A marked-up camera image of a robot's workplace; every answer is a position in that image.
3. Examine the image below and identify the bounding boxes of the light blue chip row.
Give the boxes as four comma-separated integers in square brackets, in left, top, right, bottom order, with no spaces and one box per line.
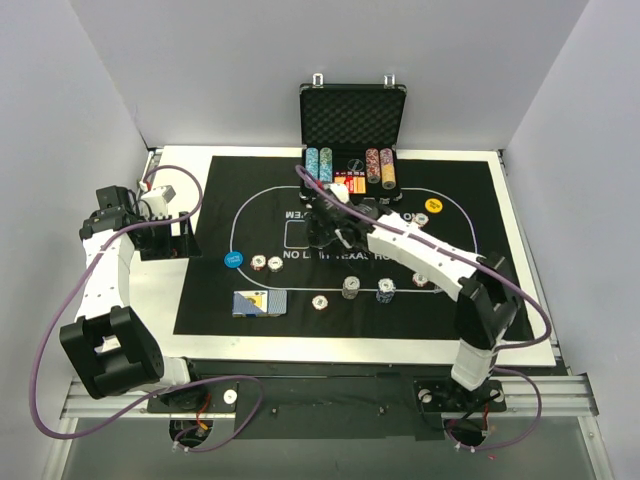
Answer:
[304,147,319,182]

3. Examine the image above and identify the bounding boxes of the blue poker chip stack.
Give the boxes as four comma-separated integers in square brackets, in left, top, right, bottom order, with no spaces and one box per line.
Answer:
[376,278,396,304]

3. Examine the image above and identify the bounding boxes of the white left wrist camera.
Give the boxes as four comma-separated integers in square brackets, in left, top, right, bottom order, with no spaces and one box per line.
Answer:
[140,186,176,220]

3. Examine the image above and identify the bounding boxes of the red playing card box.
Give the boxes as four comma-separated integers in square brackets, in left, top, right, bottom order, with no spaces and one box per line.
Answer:
[334,175,367,195]

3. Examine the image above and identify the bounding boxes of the clear dealer button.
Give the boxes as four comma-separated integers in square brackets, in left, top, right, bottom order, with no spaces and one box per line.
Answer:
[347,158,365,172]

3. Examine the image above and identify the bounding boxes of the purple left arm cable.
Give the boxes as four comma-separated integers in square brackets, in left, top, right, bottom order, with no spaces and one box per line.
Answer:
[28,164,264,454]

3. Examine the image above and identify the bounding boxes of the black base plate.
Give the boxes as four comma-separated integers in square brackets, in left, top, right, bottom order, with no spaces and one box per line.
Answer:
[148,360,506,440]

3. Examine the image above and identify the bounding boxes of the grey chips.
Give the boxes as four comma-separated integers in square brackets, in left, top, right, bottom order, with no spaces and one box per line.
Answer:
[267,256,284,272]

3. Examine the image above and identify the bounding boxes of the aluminium poker chip case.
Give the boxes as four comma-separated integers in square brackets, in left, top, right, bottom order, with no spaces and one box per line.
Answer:
[299,73,407,204]

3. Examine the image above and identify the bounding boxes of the aluminium frame rail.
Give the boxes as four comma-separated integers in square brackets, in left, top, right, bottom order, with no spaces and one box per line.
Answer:
[61,373,599,419]

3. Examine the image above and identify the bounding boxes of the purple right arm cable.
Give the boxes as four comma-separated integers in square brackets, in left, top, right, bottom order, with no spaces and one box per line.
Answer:
[294,164,554,454]

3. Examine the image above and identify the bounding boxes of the red chip row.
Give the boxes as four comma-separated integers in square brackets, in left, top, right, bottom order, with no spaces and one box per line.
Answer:
[365,148,381,184]

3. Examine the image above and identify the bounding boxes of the blue playing card deck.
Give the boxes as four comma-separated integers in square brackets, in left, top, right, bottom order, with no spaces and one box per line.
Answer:
[232,290,288,318]

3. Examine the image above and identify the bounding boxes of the red poker chip stack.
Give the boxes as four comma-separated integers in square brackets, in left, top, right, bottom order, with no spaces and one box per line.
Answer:
[312,295,328,310]

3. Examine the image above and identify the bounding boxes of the black poker felt mat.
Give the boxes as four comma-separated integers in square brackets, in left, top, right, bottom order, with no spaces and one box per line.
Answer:
[172,155,535,343]

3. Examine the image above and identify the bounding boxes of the blue small blind button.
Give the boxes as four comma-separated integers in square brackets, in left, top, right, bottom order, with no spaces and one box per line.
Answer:
[223,250,244,269]

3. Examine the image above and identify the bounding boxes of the purple yellow chip row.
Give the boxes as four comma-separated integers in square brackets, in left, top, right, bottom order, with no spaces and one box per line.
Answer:
[380,148,397,190]

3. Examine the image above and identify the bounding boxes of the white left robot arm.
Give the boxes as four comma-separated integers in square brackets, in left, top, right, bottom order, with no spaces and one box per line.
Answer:
[59,206,206,412]

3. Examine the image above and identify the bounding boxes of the grey poker chip stack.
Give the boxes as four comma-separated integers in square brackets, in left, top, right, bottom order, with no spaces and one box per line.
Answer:
[342,276,360,300]

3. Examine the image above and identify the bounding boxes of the yellow big blind button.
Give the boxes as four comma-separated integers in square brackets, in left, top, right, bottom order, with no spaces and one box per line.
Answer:
[424,198,444,214]

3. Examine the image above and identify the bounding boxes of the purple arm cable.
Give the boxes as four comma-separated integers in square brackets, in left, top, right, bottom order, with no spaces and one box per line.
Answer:
[28,164,264,454]
[294,164,554,454]

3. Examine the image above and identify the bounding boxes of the green chip row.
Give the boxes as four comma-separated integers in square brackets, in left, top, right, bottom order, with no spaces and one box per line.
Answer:
[318,147,333,185]

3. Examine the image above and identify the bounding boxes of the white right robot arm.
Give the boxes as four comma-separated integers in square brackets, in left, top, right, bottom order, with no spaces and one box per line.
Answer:
[306,192,522,409]

